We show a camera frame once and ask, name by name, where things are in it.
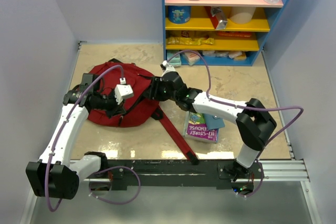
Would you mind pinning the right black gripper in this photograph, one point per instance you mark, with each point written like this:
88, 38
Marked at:
153, 92

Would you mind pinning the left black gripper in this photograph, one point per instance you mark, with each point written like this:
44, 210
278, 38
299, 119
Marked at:
117, 109

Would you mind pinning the red student backpack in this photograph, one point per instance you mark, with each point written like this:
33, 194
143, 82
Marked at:
105, 78

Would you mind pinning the purple storey treehouse book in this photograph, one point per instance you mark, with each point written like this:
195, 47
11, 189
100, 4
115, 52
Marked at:
195, 128

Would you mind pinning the blue snap wallet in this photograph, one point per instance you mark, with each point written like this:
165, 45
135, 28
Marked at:
213, 122

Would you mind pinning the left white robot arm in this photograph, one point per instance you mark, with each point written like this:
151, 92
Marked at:
53, 175

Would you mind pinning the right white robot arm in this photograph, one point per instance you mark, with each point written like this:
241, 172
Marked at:
254, 123

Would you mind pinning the white orange tissue pack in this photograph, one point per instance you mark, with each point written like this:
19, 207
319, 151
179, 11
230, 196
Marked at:
191, 57

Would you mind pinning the yellow sponge pack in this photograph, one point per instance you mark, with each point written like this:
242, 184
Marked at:
241, 57

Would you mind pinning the red silver snack bag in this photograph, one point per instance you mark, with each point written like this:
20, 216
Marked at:
219, 19

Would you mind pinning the teal tissue box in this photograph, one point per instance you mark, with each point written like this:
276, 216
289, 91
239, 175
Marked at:
175, 58

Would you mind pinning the yellow snack packet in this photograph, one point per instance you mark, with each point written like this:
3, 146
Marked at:
190, 41

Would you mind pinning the blue cartoon tin can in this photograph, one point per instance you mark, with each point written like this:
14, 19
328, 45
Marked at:
179, 14

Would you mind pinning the orange flat box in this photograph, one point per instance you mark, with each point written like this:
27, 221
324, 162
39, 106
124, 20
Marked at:
235, 34

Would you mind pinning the blue shelf unit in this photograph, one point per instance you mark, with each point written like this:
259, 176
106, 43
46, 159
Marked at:
200, 25

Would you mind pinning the white cylindrical container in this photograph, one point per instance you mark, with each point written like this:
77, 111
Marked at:
241, 15

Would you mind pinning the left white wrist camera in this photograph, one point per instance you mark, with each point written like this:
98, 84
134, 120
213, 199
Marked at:
123, 92

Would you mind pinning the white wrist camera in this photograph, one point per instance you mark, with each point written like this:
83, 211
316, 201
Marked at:
166, 67
123, 92

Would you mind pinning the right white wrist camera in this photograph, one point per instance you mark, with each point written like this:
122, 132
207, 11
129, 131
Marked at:
166, 67

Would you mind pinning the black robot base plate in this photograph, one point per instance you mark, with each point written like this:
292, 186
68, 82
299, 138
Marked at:
123, 177

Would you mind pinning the aluminium frame rail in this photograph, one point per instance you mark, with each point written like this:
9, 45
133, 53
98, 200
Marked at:
270, 170

